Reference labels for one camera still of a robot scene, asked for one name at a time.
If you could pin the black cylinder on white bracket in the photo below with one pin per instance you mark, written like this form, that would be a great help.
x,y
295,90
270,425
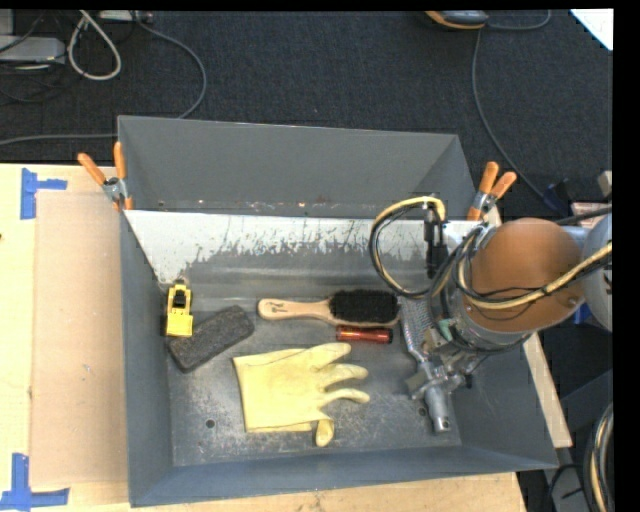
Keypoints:
x,y
434,245

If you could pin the red-brown metal cylinder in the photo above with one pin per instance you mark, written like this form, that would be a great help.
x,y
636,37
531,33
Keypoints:
x,y
364,334

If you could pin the yellow rubber glove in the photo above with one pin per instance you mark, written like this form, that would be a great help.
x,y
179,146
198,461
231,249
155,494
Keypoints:
x,y
285,387

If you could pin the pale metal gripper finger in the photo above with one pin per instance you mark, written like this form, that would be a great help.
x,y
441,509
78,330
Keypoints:
x,y
416,325
439,410

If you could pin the dark grey flat sponge block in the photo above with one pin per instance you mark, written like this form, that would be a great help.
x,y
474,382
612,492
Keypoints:
x,y
210,337

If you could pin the brown cardboard board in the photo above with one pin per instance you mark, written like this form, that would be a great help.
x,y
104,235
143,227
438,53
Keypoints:
x,y
75,340

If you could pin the yellow toy truck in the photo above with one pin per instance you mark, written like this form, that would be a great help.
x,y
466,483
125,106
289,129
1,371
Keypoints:
x,y
179,312

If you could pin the grey metal bin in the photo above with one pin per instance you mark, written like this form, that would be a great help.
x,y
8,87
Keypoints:
x,y
280,165

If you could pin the wooden brush with black bristles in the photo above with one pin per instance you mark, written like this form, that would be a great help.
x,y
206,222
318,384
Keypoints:
x,y
360,306

